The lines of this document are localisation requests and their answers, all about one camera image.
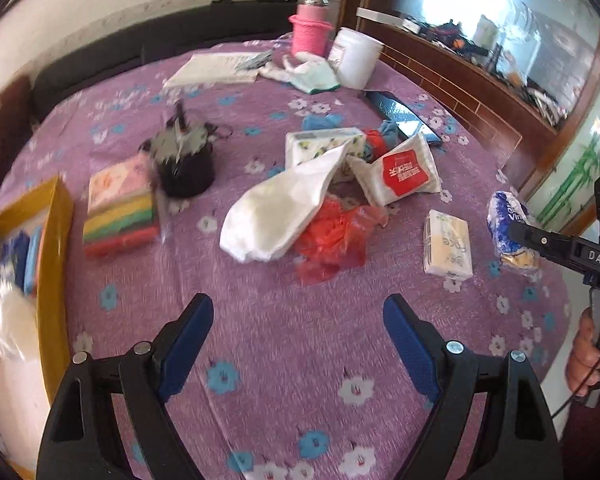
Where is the blue white plastic bag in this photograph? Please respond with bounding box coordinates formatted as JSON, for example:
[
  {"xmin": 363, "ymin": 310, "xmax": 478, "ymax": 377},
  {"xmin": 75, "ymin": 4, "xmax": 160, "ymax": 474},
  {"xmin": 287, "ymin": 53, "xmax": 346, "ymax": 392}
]
[{"xmin": 486, "ymin": 191, "xmax": 540, "ymax": 275}]

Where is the cream tissue pack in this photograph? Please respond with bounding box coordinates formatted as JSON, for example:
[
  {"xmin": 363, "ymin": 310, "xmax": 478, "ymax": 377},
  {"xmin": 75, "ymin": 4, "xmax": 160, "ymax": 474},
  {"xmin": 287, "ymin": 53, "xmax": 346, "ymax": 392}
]
[{"xmin": 424, "ymin": 209, "xmax": 474, "ymax": 282}]

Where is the red plastic bag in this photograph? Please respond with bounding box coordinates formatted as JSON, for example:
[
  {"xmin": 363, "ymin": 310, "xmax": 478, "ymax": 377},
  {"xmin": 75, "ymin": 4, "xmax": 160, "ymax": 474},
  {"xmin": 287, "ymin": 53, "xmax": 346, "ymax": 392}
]
[{"xmin": 292, "ymin": 196, "xmax": 389, "ymax": 285}]

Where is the blue orange sponge pack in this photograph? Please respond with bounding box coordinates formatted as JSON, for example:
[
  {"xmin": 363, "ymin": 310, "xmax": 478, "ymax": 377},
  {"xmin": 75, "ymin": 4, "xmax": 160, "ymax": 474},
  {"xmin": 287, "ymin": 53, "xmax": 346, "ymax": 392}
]
[{"xmin": 0, "ymin": 226, "xmax": 43, "ymax": 297}]

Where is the red label wet wipes pack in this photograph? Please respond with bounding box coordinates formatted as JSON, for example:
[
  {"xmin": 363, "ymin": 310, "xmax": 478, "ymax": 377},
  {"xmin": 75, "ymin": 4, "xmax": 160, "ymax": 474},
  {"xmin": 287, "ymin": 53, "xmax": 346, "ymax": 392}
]
[{"xmin": 346, "ymin": 133, "xmax": 441, "ymax": 207}]

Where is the colourful sponge stack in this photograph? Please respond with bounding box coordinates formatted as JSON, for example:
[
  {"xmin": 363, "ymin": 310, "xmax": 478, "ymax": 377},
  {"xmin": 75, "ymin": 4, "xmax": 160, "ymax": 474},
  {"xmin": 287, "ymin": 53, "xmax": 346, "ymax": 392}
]
[{"xmin": 82, "ymin": 188, "xmax": 160, "ymax": 258}]

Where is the white cloth bag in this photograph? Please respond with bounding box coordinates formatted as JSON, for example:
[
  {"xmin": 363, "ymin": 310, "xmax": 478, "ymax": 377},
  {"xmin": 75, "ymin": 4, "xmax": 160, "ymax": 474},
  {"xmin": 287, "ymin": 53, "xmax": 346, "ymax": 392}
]
[{"xmin": 220, "ymin": 143, "xmax": 349, "ymax": 263}]

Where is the blue towel cloth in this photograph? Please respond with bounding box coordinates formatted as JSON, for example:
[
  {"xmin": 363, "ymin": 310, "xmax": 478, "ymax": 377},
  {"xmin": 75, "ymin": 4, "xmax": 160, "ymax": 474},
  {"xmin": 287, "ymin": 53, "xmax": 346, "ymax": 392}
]
[{"xmin": 301, "ymin": 114, "xmax": 406, "ymax": 162}]

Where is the lemon print tissue pack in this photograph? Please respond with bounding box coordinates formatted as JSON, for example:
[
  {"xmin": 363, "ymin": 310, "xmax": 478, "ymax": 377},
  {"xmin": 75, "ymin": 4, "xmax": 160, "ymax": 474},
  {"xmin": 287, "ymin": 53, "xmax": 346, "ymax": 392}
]
[{"xmin": 285, "ymin": 127, "xmax": 366, "ymax": 169}]

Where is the person right hand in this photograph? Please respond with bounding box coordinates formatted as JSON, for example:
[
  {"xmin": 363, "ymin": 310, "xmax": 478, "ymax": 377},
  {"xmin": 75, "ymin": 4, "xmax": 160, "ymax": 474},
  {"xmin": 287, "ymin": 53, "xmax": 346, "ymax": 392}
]
[{"xmin": 565, "ymin": 308, "xmax": 600, "ymax": 398}]

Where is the yellow rimmed tray box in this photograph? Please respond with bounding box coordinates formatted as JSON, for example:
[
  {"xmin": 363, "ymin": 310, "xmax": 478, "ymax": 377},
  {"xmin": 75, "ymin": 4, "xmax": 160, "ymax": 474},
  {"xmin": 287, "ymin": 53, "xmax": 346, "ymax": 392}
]
[{"xmin": 0, "ymin": 177, "xmax": 73, "ymax": 479}]

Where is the wooden sideboard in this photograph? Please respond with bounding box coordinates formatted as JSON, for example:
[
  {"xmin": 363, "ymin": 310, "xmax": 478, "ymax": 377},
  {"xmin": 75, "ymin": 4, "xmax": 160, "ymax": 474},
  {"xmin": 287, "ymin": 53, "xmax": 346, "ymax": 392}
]
[{"xmin": 337, "ymin": 0, "xmax": 600, "ymax": 201}]

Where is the purple floral tablecloth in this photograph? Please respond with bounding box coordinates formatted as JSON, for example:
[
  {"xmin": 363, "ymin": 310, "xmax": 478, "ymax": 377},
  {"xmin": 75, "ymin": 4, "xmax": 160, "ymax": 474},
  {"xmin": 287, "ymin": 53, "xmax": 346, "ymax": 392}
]
[{"xmin": 0, "ymin": 55, "xmax": 571, "ymax": 479}]

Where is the black smartphone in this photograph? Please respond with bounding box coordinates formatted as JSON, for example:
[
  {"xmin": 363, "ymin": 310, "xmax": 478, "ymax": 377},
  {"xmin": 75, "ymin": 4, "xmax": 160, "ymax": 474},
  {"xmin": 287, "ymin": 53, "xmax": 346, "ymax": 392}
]
[{"xmin": 361, "ymin": 90, "xmax": 442, "ymax": 146}]

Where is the black motor with gear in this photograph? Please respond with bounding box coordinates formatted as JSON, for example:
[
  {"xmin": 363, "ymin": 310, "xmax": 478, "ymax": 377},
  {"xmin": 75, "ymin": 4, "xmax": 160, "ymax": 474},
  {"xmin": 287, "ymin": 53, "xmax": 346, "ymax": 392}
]
[{"xmin": 138, "ymin": 100, "xmax": 233, "ymax": 200}]

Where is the white plastic jar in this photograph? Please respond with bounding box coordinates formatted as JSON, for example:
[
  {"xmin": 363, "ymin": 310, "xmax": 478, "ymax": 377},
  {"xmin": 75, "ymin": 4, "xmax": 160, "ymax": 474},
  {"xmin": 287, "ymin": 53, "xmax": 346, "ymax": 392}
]
[{"xmin": 327, "ymin": 27, "xmax": 384, "ymax": 90}]

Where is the white work glove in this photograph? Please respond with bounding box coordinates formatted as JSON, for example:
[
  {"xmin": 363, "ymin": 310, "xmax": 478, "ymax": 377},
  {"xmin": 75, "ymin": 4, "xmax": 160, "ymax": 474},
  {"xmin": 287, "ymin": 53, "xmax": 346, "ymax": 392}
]
[{"xmin": 259, "ymin": 51, "xmax": 340, "ymax": 94}]

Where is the brown armchair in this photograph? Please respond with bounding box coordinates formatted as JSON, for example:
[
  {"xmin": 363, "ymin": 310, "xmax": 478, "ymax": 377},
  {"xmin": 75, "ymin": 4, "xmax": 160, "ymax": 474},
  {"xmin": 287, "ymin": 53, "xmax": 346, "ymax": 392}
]
[{"xmin": 0, "ymin": 76, "xmax": 32, "ymax": 187}]

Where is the pink thermos bottle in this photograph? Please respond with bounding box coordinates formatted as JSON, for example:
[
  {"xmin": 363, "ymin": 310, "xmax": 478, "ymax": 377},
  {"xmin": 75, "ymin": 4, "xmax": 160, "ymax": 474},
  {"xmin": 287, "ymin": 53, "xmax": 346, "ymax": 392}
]
[{"xmin": 289, "ymin": 0, "xmax": 332, "ymax": 56}]

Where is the white paper booklet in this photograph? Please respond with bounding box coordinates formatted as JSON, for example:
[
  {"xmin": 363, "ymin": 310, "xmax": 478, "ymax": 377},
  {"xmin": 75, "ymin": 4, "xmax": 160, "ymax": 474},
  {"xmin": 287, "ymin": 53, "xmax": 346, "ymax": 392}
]
[{"xmin": 163, "ymin": 50, "xmax": 273, "ymax": 89}]

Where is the black sofa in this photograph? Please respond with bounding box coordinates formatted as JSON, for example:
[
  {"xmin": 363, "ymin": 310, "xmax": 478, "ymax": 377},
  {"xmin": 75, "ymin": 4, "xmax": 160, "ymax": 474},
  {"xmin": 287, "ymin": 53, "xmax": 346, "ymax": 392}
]
[{"xmin": 32, "ymin": 0, "xmax": 298, "ymax": 122}]

